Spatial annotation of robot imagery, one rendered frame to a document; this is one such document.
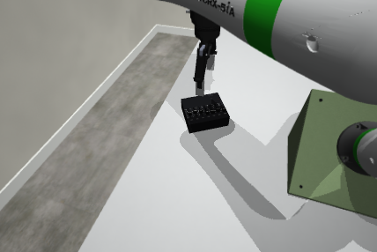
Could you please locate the black lighting desk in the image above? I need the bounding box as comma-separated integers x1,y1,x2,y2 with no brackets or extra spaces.
181,93,230,133

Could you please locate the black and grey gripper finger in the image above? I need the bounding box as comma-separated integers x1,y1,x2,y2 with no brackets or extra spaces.
193,42,212,96
206,40,218,70

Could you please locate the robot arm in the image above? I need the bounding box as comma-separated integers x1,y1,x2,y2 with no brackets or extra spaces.
159,0,377,179

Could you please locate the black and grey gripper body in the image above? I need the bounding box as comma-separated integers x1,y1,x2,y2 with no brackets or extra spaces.
195,26,220,55

